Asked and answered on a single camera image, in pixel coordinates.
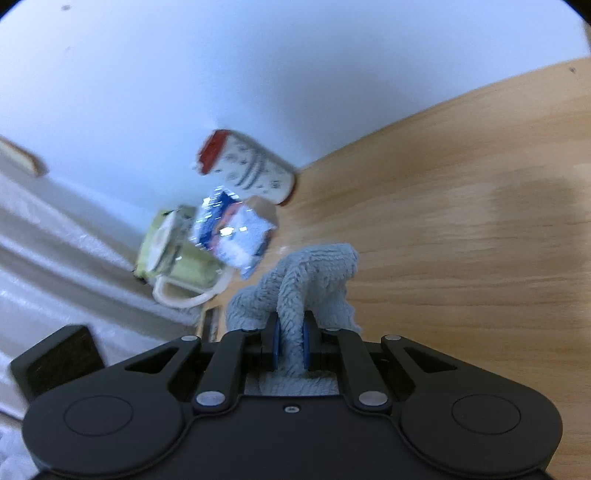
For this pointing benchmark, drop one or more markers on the glass kettle with cream lid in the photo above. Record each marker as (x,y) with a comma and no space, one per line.
(178,263)

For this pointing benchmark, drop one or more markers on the grey fluffy cloth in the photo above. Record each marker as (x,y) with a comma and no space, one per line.
(295,286)

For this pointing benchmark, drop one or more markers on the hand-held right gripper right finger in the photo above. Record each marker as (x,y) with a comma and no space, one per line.
(305,345)

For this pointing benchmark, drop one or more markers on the blue foil packet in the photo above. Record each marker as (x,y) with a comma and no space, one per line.
(233,233)

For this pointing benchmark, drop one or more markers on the dark smartphone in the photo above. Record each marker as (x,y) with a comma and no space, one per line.
(211,324)

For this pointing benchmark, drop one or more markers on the white tumbler with red lid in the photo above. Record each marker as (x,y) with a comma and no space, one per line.
(249,168)

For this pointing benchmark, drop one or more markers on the wooden ledge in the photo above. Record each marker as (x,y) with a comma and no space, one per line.
(21,157)

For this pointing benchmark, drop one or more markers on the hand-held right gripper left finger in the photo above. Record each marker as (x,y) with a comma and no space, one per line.
(275,347)

